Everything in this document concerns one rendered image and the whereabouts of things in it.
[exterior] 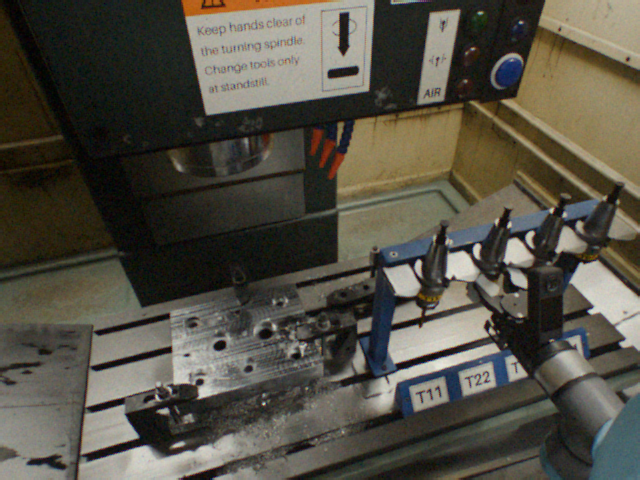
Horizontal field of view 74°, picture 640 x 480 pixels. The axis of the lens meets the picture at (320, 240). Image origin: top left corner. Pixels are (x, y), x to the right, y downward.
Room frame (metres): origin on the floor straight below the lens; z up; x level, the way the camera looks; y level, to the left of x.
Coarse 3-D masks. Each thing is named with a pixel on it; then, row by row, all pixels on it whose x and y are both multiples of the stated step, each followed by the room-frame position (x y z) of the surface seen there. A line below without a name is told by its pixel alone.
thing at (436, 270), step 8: (432, 240) 0.50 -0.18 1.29; (448, 240) 0.49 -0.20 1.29; (432, 248) 0.49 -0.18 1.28; (440, 248) 0.48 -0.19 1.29; (448, 248) 0.49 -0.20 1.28; (424, 256) 0.50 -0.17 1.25; (432, 256) 0.48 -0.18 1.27; (440, 256) 0.48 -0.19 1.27; (448, 256) 0.49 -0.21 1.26; (424, 264) 0.49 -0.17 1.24; (432, 264) 0.48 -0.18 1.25; (440, 264) 0.48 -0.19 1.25; (424, 272) 0.49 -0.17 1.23; (432, 272) 0.48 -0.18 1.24; (440, 272) 0.48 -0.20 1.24
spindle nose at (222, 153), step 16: (208, 144) 0.48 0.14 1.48; (224, 144) 0.48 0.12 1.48; (240, 144) 0.49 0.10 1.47; (256, 144) 0.51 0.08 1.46; (272, 144) 0.55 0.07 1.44; (176, 160) 0.49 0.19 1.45; (192, 160) 0.48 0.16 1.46; (208, 160) 0.48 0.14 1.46; (224, 160) 0.48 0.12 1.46; (240, 160) 0.49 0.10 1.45; (256, 160) 0.51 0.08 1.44; (208, 176) 0.48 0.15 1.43
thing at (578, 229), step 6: (582, 222) 0.61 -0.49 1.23; (576, 228) 0.59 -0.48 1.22; (582, 228) 0.59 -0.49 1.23; (576, 234) 0.58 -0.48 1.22; (582, 234) 0.57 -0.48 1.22; (588, 234) 0.57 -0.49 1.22; (612, 234) 0.57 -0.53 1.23; (588, 240) 0.56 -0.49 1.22; (594, 240) 0.56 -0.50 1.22; (600, 240) 0.56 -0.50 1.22; (606, 240) 0.57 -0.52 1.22; (588, 246) 0.56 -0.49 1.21; (594, 246) 0.56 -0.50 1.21; (606, 246) 0.56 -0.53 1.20
